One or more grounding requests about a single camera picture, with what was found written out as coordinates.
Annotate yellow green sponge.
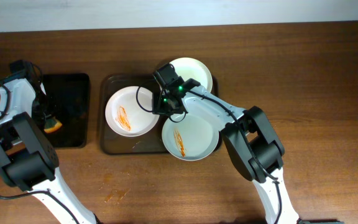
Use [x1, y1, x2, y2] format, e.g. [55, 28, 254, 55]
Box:
[44, 116, 63, 134]

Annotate white plate top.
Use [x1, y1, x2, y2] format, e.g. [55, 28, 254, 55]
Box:
[170, 57, 213, 93]

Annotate white plate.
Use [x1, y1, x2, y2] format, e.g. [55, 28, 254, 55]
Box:
[170, 57, 213, 93]
[162, 114, 219, 161]
[104, 86, 160, 138]

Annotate white plate bottom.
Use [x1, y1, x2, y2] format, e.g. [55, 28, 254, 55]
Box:
[162, 114, 219, 161]

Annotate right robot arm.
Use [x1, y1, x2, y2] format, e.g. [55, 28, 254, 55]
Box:
[152, 63, 301, 224]

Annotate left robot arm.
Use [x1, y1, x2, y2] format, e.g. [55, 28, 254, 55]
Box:
[0, 60, 99, 223]

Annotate black rectangular tray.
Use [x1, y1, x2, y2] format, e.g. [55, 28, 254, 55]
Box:
[43, 73, 90, 149]

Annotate brown plastic serving tray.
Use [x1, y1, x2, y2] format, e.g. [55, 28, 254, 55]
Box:
[99, 73, 223, 156]

